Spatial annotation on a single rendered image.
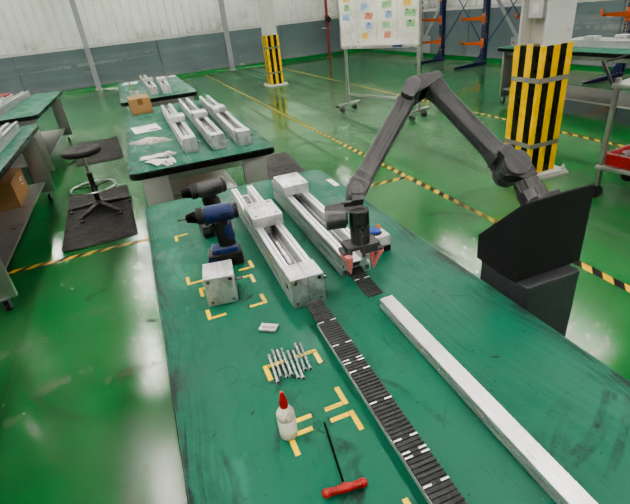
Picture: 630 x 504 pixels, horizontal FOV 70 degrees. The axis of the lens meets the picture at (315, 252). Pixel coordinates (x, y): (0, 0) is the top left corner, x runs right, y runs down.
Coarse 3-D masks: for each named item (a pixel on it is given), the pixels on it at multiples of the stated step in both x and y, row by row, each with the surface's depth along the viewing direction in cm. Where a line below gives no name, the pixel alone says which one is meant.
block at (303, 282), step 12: (300, 264) 133; (312, 264) 133; (288, 276) 128; (300, 276) 127; (312, 276) 128; (324, 276) 135; (288, 288) 131; (300, 288) 128; (312, 288) 129; (324, 288) 131; (300, 300) 130; (312, 300) 131
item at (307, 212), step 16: (304, 192) 188; (288, 208) 189; (304, 208) 173; (320, 208) 172; (304, 224) 170; (320, 224) 166; (320, 240) 155; (336, 240) 153; (336, 256) 143; (352, 256) 145; (368, 256) 143
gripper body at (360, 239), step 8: (352, 232) 130; (360, 232) 129; (368, 232) 130; (344, 240) 135; (352, 240) 132; (360, 240) 130; (368, 240) 131; (376, 240) 133; (352, 248) 130; (360, 248) 131
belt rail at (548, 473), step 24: (384, 312) 124; (408, 312) 119; (408, 336) 113; (432, 336) 109; (432, 360) 105; (456, 360) 101; (456, 384) 96; (480, 408) 89; (504, 432) 84; (528, 456) 79; (552, 480) 75
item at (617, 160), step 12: (612, 60) 327; (612, 84) 319; (624, 84) 313; (612, 96) 323; (612, 108) 325; (612, 120) 329; (600, 156) 343; (612, 156) 338; (624, 156) 330; (600, 168) 345; (612, 168) 338; (624, 168) 333; (624, 180) 381; (600, 192) 352
